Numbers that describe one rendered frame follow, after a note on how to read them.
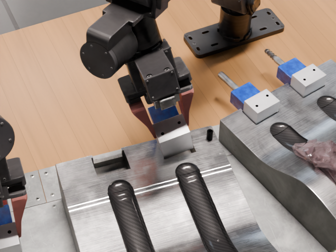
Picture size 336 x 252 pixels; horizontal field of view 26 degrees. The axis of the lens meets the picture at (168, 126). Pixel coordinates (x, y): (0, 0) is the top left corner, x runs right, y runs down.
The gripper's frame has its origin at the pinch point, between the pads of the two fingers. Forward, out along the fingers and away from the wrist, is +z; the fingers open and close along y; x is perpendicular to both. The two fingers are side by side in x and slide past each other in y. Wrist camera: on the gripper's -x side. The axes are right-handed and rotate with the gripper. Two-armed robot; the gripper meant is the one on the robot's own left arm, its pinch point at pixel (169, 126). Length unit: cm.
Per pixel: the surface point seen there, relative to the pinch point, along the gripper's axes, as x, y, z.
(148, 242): -13.2, -9.2, 9.2
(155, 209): -8.6, -6.5, 7.5
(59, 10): 169, -13, 35
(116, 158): 3.0, -9.5, 4.0
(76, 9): 169, -7, 37
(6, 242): -15.8, -26.6, -1.3
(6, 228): -13.8, -26.2, -2.1
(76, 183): -1.9, -16.4, 2.6
